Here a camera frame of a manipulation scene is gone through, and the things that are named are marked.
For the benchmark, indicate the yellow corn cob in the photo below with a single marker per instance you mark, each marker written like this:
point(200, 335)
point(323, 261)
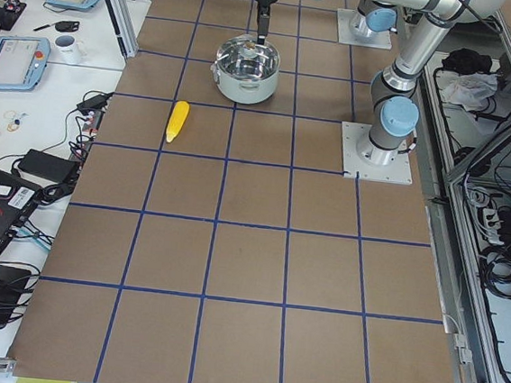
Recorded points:
point(176, 121)

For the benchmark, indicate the near blue teach pendant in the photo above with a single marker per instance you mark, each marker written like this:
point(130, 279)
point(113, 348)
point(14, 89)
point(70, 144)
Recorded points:
point(22, 62)

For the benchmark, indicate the black cloth bundle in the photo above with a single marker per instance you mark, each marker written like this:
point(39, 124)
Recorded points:
point(467, 62)

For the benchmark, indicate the glass pot lid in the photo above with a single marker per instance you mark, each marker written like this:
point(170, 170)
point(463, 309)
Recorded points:
point(242, 58)

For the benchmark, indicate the aluminium frame post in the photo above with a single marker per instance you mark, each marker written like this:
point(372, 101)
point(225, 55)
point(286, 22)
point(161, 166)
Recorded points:
point(123, 27)

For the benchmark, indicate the brown paper table cover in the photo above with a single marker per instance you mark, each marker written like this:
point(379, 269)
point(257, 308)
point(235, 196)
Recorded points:
point(238, 253)

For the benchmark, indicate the pale green cooking pot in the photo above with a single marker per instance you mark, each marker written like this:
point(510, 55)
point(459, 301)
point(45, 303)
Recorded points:
point(244, 92)

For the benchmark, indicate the white crumpled cloth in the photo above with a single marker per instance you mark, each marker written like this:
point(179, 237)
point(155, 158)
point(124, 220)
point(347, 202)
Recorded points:
point(472, 92)

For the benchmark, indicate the black power adapter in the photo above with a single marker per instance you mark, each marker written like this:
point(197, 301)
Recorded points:
point(96, 102)

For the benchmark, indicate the black power brick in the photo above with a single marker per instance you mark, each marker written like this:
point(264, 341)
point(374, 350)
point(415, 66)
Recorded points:
point(44, 165)

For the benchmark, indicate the black pen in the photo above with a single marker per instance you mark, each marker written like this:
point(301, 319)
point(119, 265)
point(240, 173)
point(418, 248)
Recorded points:
point(43, 27)

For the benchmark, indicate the white mug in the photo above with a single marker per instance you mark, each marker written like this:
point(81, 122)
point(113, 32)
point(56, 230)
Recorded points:
point(71, 50)

